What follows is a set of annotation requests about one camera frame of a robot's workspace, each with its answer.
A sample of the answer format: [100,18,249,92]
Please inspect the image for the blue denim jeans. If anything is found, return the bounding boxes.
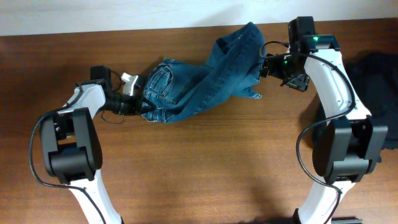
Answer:
[142,22,265,123]

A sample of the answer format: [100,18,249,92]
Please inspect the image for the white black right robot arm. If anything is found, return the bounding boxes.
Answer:
[259,16,387,224]

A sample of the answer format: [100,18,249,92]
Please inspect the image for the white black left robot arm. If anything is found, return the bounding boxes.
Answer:
[34,65,155,223]

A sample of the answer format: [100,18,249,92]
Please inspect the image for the black cloth garment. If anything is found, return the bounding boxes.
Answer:
[344,52,397,150]

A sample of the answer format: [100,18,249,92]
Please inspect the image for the grey metal bracket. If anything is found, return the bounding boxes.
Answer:
[331,218,363,224]

